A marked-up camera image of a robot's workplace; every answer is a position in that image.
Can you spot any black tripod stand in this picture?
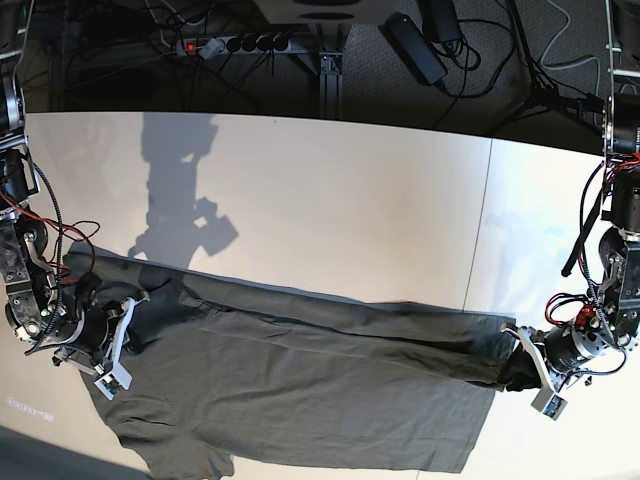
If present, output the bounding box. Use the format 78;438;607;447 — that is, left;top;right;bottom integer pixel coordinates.
487;1;604;135

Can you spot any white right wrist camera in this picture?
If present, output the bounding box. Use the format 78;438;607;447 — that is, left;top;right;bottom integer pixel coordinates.
94;363;132;400

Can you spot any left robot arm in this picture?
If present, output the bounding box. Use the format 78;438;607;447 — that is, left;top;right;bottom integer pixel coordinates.
500;1;639;398

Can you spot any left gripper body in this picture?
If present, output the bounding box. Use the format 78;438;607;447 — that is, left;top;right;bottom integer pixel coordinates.
501;322;590;393

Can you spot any olive green T-shirt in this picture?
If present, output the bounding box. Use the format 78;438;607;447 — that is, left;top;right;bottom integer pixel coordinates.
65;252;513;479

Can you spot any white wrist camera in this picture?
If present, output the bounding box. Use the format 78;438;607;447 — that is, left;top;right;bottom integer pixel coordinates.
94;363;132;400
531;387;567;421

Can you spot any small black power adapter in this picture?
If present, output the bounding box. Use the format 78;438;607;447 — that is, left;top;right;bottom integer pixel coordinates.
417;0;462;44

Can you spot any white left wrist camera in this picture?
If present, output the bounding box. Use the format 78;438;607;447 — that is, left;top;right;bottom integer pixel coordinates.
531;387;567;421

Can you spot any black power adapter brick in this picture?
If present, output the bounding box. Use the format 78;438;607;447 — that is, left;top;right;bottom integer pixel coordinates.
380;12;448;86

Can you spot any aluminium table leg profile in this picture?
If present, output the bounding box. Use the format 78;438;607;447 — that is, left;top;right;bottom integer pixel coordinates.
315;23;345;120

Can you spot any white power strip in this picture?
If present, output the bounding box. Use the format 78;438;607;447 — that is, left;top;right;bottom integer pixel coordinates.
174;34;293;60

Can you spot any grey cable on floor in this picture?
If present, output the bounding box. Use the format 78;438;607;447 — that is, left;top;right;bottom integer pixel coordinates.
542;0;606;101

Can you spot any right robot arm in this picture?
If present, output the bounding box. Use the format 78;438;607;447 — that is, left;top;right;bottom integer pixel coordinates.
1;1;149;388

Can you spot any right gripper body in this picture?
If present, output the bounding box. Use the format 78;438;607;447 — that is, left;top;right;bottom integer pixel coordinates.
52;297;149;375

